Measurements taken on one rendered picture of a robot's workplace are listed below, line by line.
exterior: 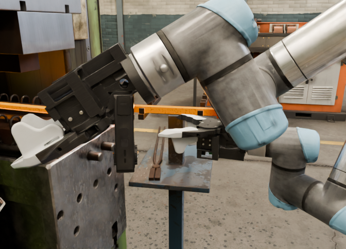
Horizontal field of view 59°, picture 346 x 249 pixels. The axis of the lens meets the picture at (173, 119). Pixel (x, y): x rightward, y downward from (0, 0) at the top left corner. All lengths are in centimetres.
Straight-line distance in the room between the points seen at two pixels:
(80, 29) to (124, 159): 83
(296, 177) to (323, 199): 8
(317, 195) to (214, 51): 43
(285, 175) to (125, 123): 44
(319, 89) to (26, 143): 422
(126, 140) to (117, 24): 849
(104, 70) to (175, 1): 810
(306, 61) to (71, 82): 33
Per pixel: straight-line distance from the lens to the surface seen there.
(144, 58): 37
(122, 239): 129
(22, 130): 42
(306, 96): 446
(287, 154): 72
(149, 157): 135
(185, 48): 37
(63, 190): 86
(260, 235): 207
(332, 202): 69
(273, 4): 836
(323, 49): 49
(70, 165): 87
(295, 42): 50
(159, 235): 200
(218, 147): 73
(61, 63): 118
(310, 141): 72
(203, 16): 38
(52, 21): 88
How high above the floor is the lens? 124
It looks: 18 degrees down
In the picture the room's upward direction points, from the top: straight up
